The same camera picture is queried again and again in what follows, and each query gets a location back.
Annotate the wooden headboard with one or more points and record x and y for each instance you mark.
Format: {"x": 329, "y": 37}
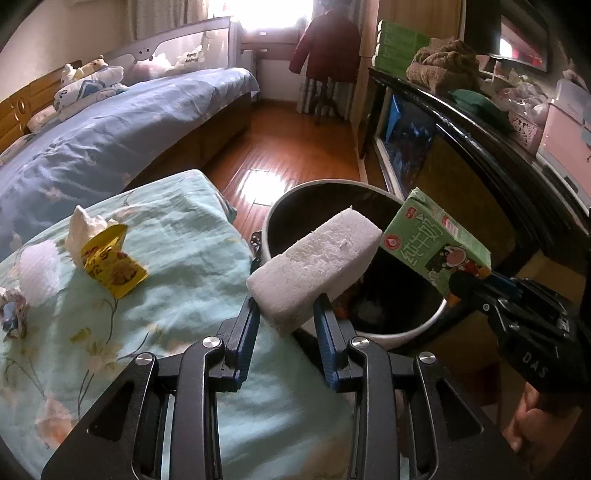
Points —
{"x": 21, "y": 106}

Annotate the silver blue wrapper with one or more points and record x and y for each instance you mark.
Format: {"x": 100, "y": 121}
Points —
{"x": 13, "y": 313}

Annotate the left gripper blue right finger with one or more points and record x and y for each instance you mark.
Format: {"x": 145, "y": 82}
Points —
{"x": 333, "y": 336}

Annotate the black tv cabinet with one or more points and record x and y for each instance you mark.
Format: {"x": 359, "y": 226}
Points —
{"x": 531, "y": 224}

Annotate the yellow snack bag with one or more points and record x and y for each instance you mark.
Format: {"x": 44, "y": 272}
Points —
{"x": 104, "y": 261}

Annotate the white foam block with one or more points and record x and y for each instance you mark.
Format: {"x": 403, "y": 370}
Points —
{"x": 328, "y": 260}

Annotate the white paper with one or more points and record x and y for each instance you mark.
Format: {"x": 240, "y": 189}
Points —
{"x": 82, "y": 228}

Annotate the pink storage box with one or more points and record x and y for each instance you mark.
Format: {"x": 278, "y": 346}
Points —
{"x": 565, "y": 143}

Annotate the white foam net sleeve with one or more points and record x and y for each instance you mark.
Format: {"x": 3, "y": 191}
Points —
{"x": 38, "y": 272}

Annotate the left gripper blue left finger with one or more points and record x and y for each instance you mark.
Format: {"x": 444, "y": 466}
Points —
{"x": 238, "y": 336}

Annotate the green milk carton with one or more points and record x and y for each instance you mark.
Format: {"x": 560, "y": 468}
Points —
{"x": 431, "y": 242}

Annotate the person's right hand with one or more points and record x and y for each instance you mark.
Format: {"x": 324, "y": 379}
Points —
{"x": 535, "y": 434}

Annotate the floral green tablecloth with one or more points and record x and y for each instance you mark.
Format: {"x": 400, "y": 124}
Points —
{"x": 284, "y": 423}

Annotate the brown folded towel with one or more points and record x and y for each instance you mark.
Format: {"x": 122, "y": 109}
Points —
{"x": 448, "y": 68}

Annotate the white round trash bin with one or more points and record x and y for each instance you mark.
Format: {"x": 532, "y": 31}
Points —
{"x": 391, "y": 303}

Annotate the pink pillow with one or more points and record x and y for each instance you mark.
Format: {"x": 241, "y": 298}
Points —
{"x": 41, "y": 118}

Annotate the dark red hanging coat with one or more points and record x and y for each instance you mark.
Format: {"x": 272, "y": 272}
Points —
{"x": 330, "y": 48}

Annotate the folded white blue quilt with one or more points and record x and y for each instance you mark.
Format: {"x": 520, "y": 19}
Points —
{"x": 96, "y": 87}

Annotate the grey bed guard rail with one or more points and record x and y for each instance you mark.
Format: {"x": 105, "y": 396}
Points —
{"x": 208, "y": 44}

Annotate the plush toys on quilt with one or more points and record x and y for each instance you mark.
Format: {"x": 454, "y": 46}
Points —
{"x": 70, "y": 74}

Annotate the bed with blue cover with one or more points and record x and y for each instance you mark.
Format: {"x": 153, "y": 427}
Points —
{"x": 96, "y": 153}

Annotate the green boxes stack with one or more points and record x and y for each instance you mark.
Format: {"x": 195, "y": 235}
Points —
{"x": 396, "y": 48}

